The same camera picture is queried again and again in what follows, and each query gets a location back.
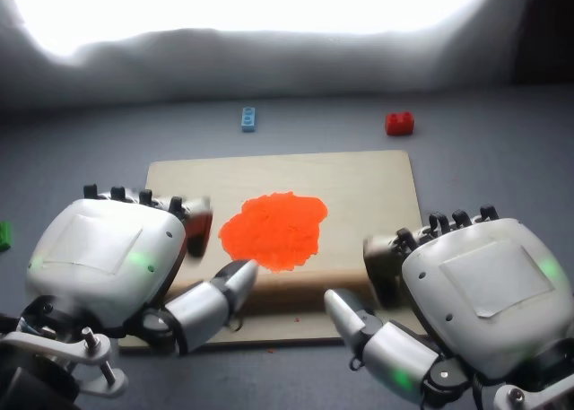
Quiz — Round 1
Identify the grey table cloth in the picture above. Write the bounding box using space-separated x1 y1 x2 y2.
0 84 574 410

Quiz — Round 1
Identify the blue toy block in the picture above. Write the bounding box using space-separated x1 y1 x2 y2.
240 106 259 133

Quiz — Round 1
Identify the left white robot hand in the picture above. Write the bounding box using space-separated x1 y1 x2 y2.
25 183 260 356

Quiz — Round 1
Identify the red toy block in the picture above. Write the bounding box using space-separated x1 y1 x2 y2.
384 111 416 137

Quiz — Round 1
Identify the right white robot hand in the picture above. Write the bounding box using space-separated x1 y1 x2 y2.
323 205 574 406

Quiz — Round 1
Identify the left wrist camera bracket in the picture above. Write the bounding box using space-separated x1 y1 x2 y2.
0 327 129 400

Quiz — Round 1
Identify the white backdrop cloth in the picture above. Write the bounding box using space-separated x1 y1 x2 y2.
0 0 535 124

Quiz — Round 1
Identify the wooden board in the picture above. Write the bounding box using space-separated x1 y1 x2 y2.
118 149 431 353

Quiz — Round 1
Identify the orange dough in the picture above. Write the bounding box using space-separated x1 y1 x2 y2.
218 191 329 275

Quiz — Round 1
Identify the wooden rolling pin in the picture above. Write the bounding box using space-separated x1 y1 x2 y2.
168 268 378 317

